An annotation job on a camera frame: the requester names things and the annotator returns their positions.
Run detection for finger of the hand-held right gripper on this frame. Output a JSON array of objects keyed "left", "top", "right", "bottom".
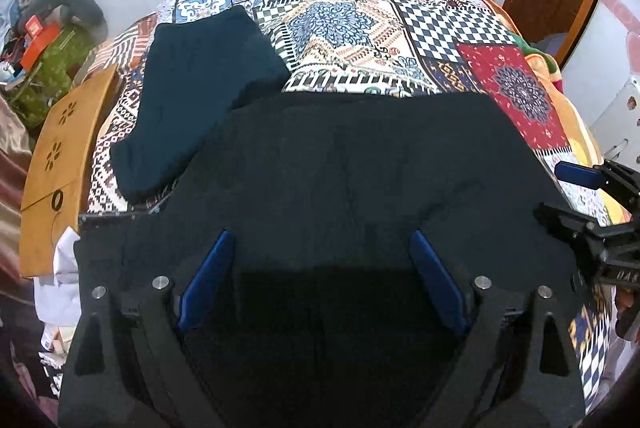
[
  {"left": 533, "top": 203, "right": 640, "bottom": 279},
  {"left": 554, "top": 160, "right": 640, "bottom": 221}
]

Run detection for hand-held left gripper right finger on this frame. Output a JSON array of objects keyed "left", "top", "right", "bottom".
[{"left": 408, "top": 231, "right": 587, "bottom": 428}]

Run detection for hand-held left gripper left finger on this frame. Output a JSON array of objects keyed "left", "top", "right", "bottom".
[{"left": 59, "top": 230, "right": 237, "bottom": 428}]

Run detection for black pants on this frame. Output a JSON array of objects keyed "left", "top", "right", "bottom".
[{"left": 72, "top": 90, "right": 591, "bottom": 428}]

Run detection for folded dark teal pants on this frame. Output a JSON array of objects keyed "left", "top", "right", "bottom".
[{"left": 109, "top": 5, "right": 292, "bottom": 203}]

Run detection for white papers and packets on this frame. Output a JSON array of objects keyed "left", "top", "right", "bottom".
[{"left": 34, "top": 228, "right": 84, "bottom": 359}]

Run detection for wooden lap desk board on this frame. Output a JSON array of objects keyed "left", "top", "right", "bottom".
[{"left": 20, "top": 64, "right": 120, "bottom": 279}]

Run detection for striped red curtain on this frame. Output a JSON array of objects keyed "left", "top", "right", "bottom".
[{"left": 0, "top": 98, "right": 37, "bottom": 309}]

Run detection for orange patterned quilt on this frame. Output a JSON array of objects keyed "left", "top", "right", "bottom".
[{"left": 75, "top": 14, "right": 159, "bottom": 79}]

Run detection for green floral storage bag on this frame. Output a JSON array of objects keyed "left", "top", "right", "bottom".
[{"left": 14, "top": 25, "right": 102, "bottom": 129}]

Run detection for patchwork printed blanket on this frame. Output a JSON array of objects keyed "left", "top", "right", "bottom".
[{"left": 87, "top": 0, "right": 618, "bottom": 409}]

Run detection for orange box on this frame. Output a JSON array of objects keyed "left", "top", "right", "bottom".
[{"left": 21, "top": 15, "right": 62, "bottom": 71}]

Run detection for grey long pillow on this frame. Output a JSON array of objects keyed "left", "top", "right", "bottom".
[{"left": 30, "top": 0, "right": 109, "bottom": 39}]

